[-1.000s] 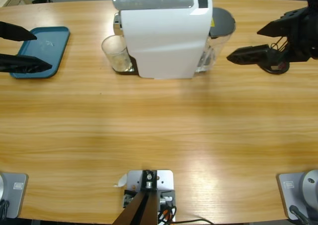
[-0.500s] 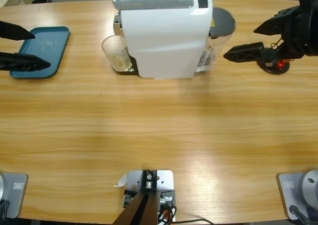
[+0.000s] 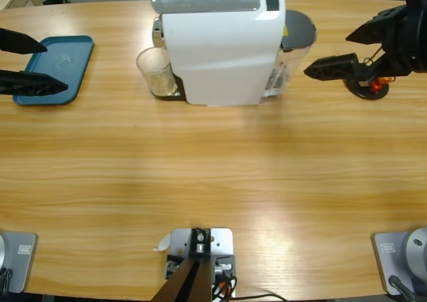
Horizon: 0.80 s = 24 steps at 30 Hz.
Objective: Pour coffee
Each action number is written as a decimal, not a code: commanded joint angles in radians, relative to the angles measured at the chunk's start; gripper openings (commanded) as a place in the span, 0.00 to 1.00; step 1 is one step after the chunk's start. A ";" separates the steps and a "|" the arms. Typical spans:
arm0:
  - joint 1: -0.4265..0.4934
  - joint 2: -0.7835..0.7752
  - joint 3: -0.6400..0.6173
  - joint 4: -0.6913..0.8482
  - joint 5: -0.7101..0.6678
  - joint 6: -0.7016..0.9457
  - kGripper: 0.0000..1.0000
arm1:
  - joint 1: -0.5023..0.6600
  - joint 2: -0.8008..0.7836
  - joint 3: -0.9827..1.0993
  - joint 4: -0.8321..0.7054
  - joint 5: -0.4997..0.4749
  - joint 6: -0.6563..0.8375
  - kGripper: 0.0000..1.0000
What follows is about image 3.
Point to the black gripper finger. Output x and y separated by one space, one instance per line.
33 84
20 42

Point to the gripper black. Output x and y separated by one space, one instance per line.
410 42

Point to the clear drinking glass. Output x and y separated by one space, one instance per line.
160 82

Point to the white capsule coffee machine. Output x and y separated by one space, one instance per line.
220 58

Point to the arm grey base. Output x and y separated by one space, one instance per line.
20 258
397 258

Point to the red coffee capsule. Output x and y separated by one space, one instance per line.
376 86

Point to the orange coffee capsule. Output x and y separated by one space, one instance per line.
387 79

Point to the teal plastic tray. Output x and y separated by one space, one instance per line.
78 67

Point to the black bag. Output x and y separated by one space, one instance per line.
56 0

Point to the clear water tank black lid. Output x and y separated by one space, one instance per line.
297 28

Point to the white tape tag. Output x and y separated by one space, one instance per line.
164 243

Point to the dark camera post with bracket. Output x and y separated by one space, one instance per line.
197 275

